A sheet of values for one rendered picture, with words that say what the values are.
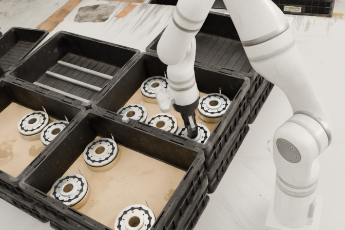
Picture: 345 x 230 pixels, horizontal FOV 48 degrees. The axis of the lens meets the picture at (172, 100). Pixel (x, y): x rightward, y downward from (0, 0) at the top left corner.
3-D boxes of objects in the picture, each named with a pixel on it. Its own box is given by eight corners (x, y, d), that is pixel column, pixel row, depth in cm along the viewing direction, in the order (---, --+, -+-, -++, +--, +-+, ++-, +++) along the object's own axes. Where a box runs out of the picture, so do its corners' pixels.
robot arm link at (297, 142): (309, 149, 70) (301, 200, 82) (340, 121, 74) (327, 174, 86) (269, 123, 76) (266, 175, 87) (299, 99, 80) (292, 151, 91)
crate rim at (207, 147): (252, 83, 117) (251, 77, 115) (207, 155, 100) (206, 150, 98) (144, 55, 135) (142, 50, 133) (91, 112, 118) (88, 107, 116)
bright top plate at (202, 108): (234, 98, 121) (234, 96, 120) (223, 120, 115) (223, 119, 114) (205, 91, 125) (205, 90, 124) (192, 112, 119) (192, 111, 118)
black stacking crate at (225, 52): (283, 52, 141) (285, 25, 133) (251, 105, 124) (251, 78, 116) (188, 32, 158) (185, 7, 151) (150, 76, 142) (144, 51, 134)
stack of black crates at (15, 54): (32, 66, 273) (12, 25, 250) (67, 72, 262) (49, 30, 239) (-5, 105, 248) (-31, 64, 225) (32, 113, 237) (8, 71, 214)
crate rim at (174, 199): (207, 155, 100) (206, 150, 98) (144, 257, 83) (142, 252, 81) (90, 113, 118) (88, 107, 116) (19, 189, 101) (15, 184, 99)
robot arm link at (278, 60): (301, 20, 70) (266, 44, 66) (346, 142, 78) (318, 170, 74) (265, 26, 78) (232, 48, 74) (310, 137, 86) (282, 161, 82)
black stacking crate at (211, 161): (251, 106, 123) (251, 79, 116) (210, 176, 107) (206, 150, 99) (149, 76, 141) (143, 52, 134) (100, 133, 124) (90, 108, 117)
